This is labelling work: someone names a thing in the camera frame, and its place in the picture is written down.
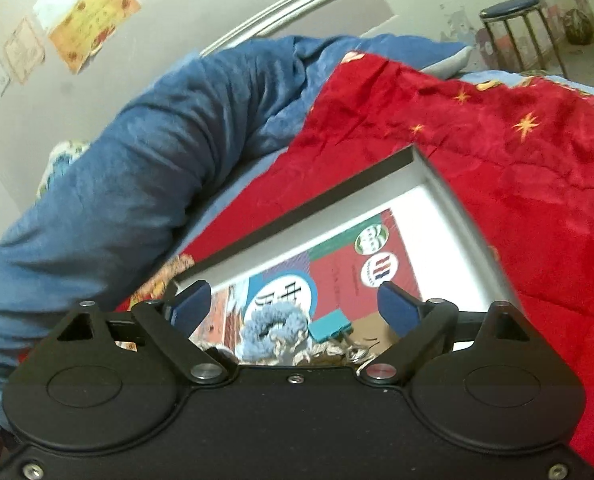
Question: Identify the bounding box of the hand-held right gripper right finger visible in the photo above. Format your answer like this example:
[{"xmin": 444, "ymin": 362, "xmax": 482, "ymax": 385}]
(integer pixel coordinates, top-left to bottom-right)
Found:
[{"xmin": 359, "ymin": 281, "xmax": 568, "ymax": 387}]

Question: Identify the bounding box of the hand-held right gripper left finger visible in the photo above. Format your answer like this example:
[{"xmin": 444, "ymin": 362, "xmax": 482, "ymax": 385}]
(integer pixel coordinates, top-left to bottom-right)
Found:
[{"xmin": 27, "ymin": 281, "xmax": 228, "ymax": 387}]

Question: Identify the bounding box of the teal binder clip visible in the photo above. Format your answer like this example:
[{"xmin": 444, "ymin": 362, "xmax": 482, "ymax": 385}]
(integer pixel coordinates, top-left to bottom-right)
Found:
[{"xmin": 308, "ymin": 310, "xmax": 352, "ymax": 343}]

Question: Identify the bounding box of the brown crochet scrunchie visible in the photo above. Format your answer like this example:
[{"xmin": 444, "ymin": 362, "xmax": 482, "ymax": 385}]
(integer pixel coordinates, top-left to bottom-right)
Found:
[{"xmin": 277, "ymin": 332, "xmax": 382, "ymax": 367}]

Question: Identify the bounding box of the blue crochet scrunchie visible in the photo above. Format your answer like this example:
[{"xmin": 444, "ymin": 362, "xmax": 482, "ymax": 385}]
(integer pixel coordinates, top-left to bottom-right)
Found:
[{"xmin": 239, "ymin": 307, "xmax": 310, "ymax": 363}]

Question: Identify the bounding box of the black cardboard box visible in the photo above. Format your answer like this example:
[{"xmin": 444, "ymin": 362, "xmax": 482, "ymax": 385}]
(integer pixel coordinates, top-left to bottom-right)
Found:
[{"xmin": 172, "ymin": 144, "xmax": 522, "ymax": 366}]

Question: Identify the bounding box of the colourful textbook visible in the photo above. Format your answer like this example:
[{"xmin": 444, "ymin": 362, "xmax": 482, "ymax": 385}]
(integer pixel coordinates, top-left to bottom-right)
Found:
[{"xmin": 189, "ymin": 207, "xmax": 422, "ymax": 361}]

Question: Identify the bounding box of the blue plush blanket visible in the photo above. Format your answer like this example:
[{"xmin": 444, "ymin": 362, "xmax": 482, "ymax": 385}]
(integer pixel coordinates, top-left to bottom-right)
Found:
[{"xmin": 0, "ymin": 34, "xmax": 472, "ymax": 411}]

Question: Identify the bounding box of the red printed blanket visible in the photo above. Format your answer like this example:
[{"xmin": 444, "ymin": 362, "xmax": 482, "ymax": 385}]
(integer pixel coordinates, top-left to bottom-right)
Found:
[{"xmin": 112, "ymin": 52, "xmax": 594, "ymax": 471}]

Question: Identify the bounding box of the white floral pillow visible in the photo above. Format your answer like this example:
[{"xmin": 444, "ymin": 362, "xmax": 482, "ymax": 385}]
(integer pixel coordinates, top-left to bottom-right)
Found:
[{"xmin": 37, "ymin": 140, "xmax": 92, "ymax": 198}]

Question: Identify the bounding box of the metal stool with dark seat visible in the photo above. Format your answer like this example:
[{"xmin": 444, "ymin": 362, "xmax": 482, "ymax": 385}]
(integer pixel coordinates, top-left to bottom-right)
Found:
[{"xmin": 479, "ymin": 0, "xmax": 568, "ymax": 76}]

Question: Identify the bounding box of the dark patterned ball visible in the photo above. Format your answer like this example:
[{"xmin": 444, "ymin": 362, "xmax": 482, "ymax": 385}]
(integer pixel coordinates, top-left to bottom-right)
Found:
[{"xmin": 564, "ymin": 7, "xmax": 594, "ymax": 46}]

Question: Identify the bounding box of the yellow wall certificate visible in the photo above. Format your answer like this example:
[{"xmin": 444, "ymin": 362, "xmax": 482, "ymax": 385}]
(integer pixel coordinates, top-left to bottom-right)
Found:
[{"xmin": 49, "ymin": 0, "xmax": 142, "ymax": 73}]

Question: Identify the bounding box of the beige wall certificate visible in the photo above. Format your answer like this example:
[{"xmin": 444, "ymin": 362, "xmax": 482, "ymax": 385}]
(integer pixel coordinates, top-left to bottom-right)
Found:
[{"xmin": 2, "ymin": 17, "xmax": 45, "ymax": 86}]

